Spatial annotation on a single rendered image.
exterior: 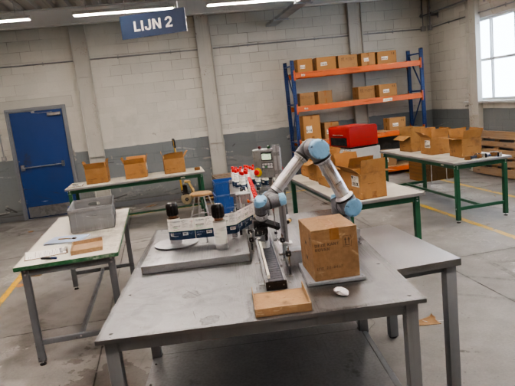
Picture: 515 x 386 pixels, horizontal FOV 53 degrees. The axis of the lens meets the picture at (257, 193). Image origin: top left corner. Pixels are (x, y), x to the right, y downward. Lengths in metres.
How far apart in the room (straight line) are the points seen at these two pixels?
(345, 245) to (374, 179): 2.35
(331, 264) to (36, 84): 9.01
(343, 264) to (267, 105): 8.53
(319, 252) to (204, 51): 8.54
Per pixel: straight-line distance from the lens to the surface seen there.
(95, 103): 10.84
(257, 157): 3.49
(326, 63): 10.68
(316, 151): 3.06
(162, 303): 2.77
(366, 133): 8.92
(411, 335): 2.61
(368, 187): 4.99
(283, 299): 2.59
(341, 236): 2.70
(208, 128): 10.79
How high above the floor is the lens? 1.79
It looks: 10 degrees down
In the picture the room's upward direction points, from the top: 6 degrees counter-clockwise
